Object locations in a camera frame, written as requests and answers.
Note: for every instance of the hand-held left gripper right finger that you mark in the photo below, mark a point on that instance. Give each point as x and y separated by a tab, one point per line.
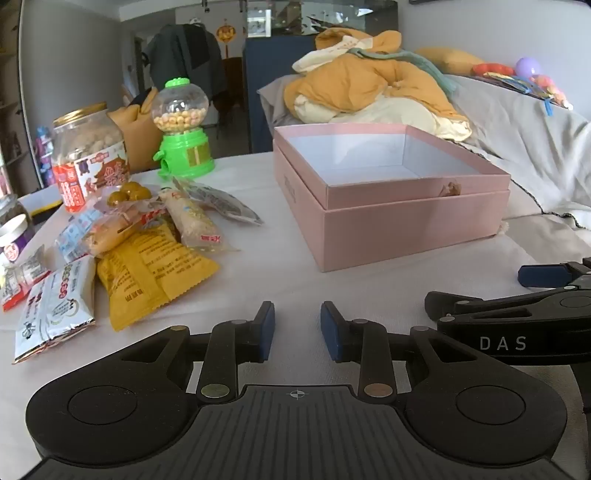
330	330

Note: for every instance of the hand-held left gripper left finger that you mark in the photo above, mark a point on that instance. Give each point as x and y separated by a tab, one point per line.
267	330

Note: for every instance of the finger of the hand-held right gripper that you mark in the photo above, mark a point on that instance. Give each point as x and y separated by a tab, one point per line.
443	304
540	275

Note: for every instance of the pink cardboard box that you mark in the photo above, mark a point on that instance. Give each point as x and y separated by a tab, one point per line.
406	230

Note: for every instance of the bread packet with red print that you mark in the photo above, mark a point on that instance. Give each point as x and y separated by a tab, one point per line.
111	233

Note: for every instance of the red-edged snack packet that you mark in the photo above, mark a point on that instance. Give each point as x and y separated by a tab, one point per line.
18	286

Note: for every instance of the clear rice cracker packet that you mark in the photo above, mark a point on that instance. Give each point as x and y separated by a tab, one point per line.
196	221

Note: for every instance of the clear packet of dark snack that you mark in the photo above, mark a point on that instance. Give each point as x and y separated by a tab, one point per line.
226	205

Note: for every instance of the yellow snack packet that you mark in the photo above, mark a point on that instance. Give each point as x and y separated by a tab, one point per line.
147	272

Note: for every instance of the grey sofa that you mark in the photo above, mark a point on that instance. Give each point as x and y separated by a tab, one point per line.
508	120

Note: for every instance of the pile of colourful toys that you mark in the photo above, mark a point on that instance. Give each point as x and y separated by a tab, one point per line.
545	90

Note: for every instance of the green candy dispenser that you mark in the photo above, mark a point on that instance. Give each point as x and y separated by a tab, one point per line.
184	152

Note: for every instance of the clear packet of olive balls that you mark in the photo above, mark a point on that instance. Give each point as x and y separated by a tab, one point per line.
124	194

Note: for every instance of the purple ball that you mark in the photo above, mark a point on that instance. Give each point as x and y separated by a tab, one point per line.
527	67

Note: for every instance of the red orange toy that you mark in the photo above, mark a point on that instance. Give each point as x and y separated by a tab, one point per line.
491	69

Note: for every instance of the blue and white snack packet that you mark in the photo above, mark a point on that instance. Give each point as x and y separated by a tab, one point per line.
71	237

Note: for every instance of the white and green snack packet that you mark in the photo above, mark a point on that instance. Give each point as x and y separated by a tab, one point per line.
51	314

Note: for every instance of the yellow pillow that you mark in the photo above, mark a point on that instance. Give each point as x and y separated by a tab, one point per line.
455	60

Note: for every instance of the yellow and cream quilt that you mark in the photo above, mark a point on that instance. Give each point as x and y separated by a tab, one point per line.
369	78

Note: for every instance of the yellow armchair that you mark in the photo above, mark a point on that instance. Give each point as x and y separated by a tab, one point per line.
138	124

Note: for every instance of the pale green cloth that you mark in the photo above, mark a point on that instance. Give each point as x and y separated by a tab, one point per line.
415	57

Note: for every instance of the clear jar with red label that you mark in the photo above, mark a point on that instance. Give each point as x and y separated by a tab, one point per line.
87	152

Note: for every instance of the small jar with purple label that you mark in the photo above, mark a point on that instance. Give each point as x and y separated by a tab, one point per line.
16	237

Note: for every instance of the dark blue cabinet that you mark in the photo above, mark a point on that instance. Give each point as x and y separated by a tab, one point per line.
272	55

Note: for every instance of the dark glass jar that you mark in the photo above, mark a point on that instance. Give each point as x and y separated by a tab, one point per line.
11	210

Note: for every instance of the dark hanging jacket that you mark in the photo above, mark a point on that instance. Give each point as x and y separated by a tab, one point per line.
184	50

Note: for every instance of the orange wall decoration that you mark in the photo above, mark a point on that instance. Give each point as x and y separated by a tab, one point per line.
225	33

